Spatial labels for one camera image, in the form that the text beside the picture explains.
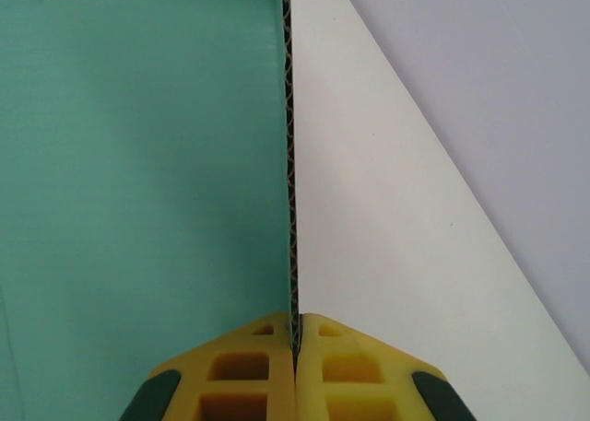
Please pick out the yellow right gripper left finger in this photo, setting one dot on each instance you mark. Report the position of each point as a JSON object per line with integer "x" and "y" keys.
{"x": 239, "y": 375}

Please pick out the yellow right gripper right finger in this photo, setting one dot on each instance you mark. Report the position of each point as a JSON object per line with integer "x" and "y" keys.
{"x": 359, "y": 375}

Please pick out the teal corrugated cardboard box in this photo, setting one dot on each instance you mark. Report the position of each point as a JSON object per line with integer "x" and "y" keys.
{"x": 138, "y": 163}

